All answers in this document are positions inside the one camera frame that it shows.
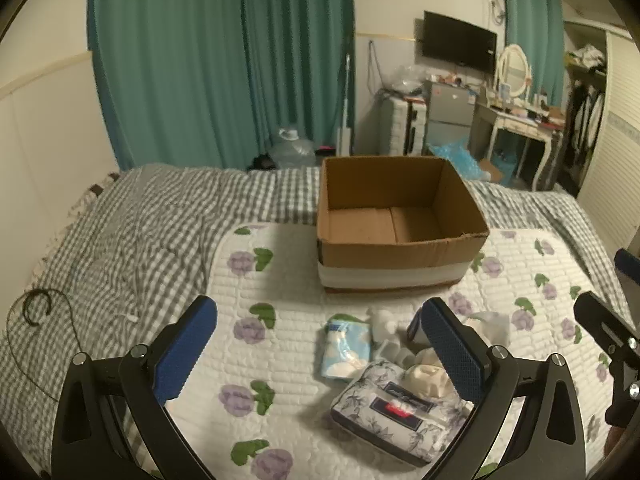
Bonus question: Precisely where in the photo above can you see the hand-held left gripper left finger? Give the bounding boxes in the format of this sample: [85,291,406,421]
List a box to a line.
[51,295,221,480]

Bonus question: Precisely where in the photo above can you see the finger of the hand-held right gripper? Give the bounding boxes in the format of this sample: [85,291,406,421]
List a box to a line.
[573,291,640,358]
[614,248,640,283]

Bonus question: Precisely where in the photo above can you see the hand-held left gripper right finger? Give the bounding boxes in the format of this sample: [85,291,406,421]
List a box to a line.
[419,296,586,480]

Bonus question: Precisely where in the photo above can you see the floral tissue pack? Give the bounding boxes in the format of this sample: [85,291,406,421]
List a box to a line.
[330,359,477,467]

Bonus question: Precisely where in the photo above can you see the blue white tissue packet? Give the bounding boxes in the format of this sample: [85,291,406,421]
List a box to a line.
[321,314,375,381]

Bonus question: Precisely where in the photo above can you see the brown cardboard box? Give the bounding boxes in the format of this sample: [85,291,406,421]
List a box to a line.
[316,155,491,295]

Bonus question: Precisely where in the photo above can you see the cream rolled cloth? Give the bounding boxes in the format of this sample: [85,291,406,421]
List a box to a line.
[401,349,449,400]

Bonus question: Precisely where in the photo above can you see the floral quilted mat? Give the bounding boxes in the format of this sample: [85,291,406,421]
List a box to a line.
[162,222,632,480]

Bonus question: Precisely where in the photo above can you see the grey checked blanket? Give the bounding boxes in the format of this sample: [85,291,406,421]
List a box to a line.
[0,162,638,480]

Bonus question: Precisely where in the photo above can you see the white wardrobe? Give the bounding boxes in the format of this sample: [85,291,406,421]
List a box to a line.
[564,19,640,218]

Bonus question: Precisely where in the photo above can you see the hanging clothes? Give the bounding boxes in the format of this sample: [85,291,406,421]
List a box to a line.
[566,84,607,167]

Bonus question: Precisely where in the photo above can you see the blue plastic container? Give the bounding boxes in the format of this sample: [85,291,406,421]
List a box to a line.
[492,152,521,187]

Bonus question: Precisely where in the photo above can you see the white dressing table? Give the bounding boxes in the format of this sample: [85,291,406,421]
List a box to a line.
[471,101,566,192]

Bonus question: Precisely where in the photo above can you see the box of blue bottles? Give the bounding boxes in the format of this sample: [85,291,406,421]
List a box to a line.
[426,139,493,182]

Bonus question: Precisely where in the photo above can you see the folded clothes pile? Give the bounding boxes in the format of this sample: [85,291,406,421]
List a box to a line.
[566,44,608,72]

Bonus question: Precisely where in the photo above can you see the clear water bottle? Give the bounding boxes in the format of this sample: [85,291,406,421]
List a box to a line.
[269,127,319,169]

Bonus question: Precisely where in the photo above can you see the white oval mirror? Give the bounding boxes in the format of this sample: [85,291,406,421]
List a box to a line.
[495,44,532,102]

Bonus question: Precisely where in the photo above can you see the white suitcase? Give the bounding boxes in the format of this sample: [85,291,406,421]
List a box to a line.
[377,95,429,157]

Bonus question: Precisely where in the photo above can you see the grey small fridge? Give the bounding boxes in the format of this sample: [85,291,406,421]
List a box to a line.
[424,79,477,157]

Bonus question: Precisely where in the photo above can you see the white mop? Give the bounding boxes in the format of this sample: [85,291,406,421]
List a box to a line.
[336,52,354,157]

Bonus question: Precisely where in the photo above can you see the narrow green curtain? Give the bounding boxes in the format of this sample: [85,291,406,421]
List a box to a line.
[499,0,567,107]

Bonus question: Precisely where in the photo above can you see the clear plastic bag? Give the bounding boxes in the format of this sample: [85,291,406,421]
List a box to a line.
[389,64,426,95]

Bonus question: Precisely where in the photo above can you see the black cable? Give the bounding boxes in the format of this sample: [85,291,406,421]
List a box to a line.
[6,287,83,403]

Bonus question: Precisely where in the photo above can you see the black wall television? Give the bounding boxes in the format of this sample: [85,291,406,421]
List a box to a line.
[422,10,499,74]

